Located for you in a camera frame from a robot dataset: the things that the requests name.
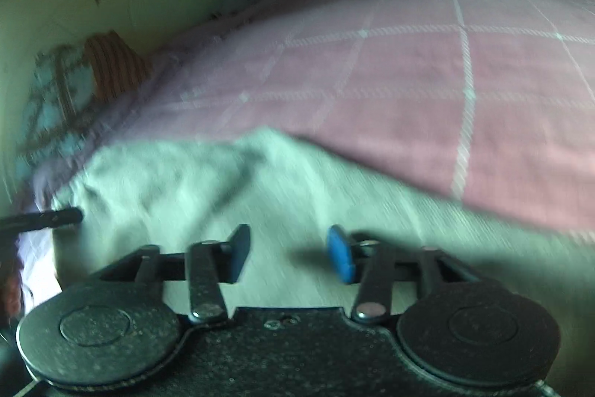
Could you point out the teal patterned pillow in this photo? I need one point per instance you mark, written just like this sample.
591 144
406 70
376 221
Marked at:
51 108

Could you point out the grey pants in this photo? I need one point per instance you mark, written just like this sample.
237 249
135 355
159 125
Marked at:
288 197

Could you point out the pink plaid bed sheet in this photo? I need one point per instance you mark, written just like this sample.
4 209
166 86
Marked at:
395 76

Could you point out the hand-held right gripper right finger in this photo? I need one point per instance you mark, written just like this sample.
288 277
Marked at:
340 255

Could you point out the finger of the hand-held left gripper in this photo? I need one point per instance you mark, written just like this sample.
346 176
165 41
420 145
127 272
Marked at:
51 219

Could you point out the orange striped pillow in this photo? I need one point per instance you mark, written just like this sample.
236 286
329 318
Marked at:
116 64

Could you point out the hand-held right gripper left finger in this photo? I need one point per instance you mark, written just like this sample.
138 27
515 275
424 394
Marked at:
239 255

